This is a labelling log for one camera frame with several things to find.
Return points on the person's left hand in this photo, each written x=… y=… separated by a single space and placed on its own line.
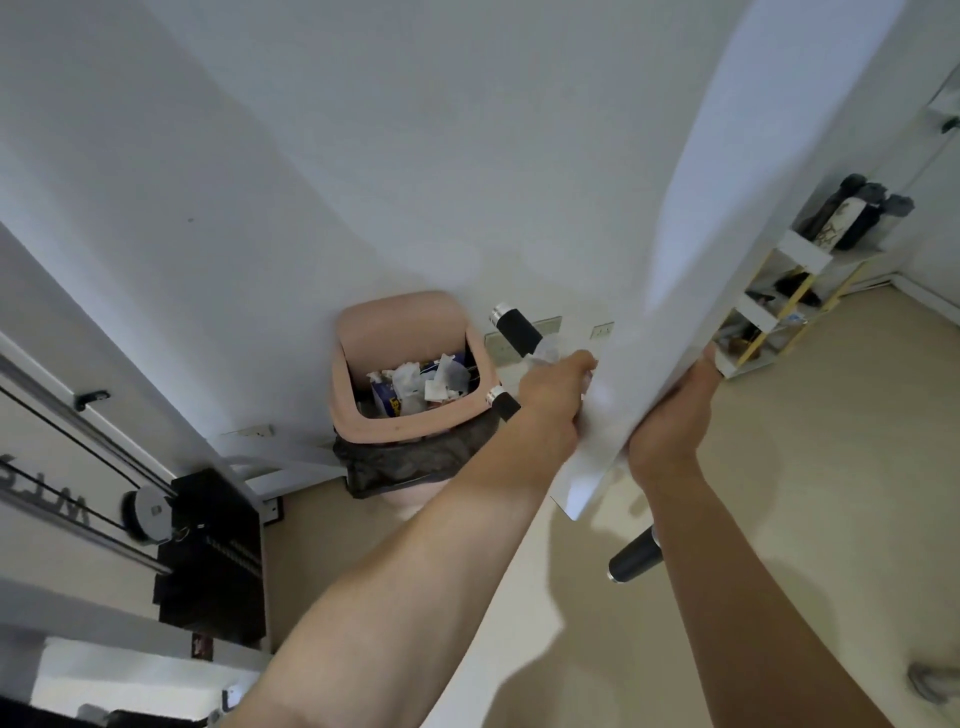
x=551 y=405

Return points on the person's right hand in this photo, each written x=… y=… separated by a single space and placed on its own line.
x=671 y=439

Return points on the person's left fingers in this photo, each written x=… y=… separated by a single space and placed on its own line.
x=583 y=367

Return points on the person's right thumb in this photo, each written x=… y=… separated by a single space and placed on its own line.
x=703 y=373

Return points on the large white paper sheet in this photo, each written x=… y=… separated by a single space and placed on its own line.
x=720 y=187

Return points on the person's left forearm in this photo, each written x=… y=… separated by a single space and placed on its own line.
x=420 y=592

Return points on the person's right forearm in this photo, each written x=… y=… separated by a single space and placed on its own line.
x=739 y=622

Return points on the pile of crumpled trash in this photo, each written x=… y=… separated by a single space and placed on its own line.
x=416 y=384

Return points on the pink trash bin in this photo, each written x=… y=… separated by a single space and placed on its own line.
x=397 y=322

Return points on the black trash bag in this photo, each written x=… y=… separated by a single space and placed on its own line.
x=405 y=461

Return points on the dark grey rolled bundle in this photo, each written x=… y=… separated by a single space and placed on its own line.
x=889 y=204

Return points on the grey shoe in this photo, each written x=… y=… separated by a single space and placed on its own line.
x=934 y=681

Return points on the black weight stack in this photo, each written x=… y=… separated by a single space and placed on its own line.
x=217 y=555

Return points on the black pulley wheel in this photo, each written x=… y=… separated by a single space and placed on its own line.
x=146 y=516

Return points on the black hook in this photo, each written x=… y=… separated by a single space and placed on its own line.
x=91 y=398

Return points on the small white wall socket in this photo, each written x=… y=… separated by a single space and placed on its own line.
x=602 y=330

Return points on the white shelf with yellow frame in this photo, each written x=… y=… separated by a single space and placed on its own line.
x=802 y=251

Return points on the white exercise machine frame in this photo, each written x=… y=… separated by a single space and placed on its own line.
x=60 y=390

